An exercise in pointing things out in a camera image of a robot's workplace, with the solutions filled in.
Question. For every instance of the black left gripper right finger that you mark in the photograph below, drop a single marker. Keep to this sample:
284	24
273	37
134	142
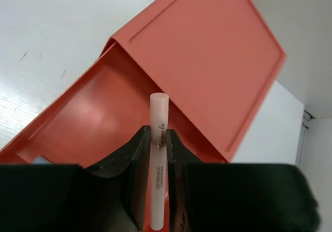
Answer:
205	196

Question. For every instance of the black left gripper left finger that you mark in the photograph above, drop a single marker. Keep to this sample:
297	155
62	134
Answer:
106	196

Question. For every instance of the pink concealer pen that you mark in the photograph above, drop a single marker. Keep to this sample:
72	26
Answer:
159	116

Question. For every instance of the red top drawer unit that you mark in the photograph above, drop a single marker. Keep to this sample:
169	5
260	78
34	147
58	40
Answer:
215	59

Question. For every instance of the blue white mascara tube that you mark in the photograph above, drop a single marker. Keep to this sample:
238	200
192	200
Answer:
40	160

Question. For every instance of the aluminium table rail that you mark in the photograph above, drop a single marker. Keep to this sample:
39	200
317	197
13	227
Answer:
306	118

